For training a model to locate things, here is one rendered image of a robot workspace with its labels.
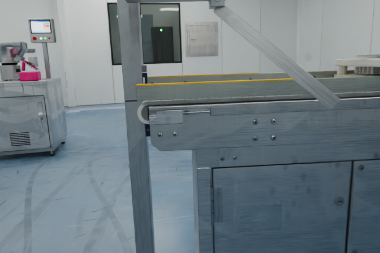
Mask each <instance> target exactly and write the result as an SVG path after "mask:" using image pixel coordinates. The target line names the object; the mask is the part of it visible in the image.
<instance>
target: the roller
mask: <svg viewBox="0 0 380 253"><path fill-rule="evenodd" d="M149 106H159V105H147V106H145V107H143V108H142V110H141V116H142V118H143V119H144V120H147V121H149Z"/></svg>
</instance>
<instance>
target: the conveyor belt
mask: <svg viewBox="0 0 380 253"><path fill-rule="evenodd" d="M334 94H335V95H336V96H337V97H363V96H377V95H380V91H366V92H352V93H334ZM309 98H315V97H314V96H313V95H311V94H297V95H270V96H255V97H227V98H200V99H172V100H158V101H143V102H142V104H141V105H140V106H139V108H138V110H137V115H138V117H139V119H140V121H142V122H143V123H145V124H149V121H147V120H144V119H143V117H142V116H141V110H142V108H143V107H145V106H147V105H160V106H164V105H168V104H187V103H214V102H241V101H268V100H282V99H309Z"/></svg>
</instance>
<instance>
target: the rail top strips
mask: <svg viewBox="0 0 380 253"><path fill-rule="evenodd" d="M243 74H259V73H227V74H211V75H180V76H149V77H148V78H151V77H182V76H212V75H243ZM286 80H294V79H292V78H279V79H263V80H234V81H204V82H175V83H159V84H136V86H153V85H182V84H212V83H227V82H256V81H286Z"/></svg>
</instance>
